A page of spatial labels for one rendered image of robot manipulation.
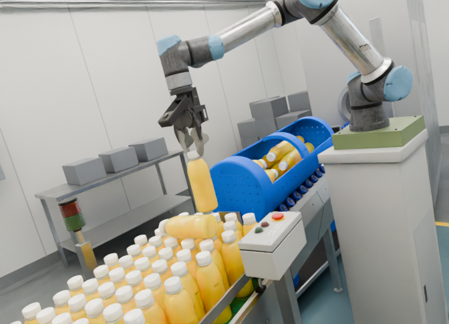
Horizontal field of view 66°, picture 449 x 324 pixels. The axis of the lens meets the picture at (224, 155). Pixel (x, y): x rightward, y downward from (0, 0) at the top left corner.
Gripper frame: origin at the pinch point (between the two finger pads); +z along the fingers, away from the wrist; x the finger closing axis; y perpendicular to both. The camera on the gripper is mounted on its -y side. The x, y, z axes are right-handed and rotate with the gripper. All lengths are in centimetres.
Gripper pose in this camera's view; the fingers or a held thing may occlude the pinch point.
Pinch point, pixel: (193, 153)
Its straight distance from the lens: 107.2
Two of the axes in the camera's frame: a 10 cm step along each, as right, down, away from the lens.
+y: 5.4, -2.9, 7.9
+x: -8.1, 0.9, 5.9
